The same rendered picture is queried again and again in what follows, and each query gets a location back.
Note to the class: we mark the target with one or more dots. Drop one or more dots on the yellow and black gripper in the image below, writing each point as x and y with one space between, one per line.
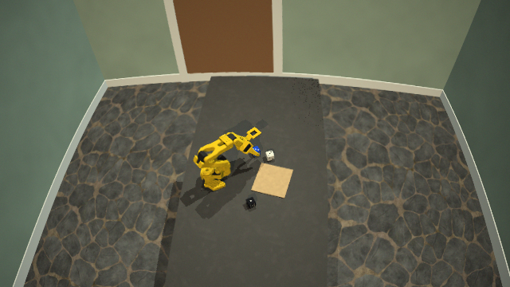
247 147

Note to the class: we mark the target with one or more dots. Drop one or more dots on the black die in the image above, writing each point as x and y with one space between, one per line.
250 202

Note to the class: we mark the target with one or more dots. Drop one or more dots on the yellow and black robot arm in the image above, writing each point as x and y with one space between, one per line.
203 160

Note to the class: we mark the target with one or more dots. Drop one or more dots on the tan square mat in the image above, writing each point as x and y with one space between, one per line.
272 180

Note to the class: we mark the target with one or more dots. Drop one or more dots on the white die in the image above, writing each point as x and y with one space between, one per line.
269 155

